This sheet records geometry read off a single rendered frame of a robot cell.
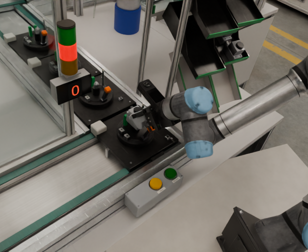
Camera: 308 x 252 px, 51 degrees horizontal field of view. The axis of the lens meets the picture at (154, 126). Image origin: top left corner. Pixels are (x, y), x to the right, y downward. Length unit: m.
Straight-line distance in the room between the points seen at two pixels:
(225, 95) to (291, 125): 1.75
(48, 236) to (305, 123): 2.64
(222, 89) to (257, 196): 0.46
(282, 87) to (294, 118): 2.24
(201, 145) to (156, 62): 1.00
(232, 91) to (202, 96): 0.60
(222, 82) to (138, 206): 0.67
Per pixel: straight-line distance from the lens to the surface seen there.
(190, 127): 0.87
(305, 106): 3.43
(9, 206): 1.13
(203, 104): 0.86
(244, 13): 1.26
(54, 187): 1.14
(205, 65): 1.21
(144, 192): 1.07
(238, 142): 1.46
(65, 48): 0.94
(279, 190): 1.37
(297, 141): 2.99
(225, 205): 1.23
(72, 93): 1.03
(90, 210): 1.03
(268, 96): 0.98
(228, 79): 1.45
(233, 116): 0.98
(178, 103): 0.89
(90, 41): 1.93
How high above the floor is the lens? 1.85
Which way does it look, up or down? 44 degrees down
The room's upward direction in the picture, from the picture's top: 10 degrees clockwise
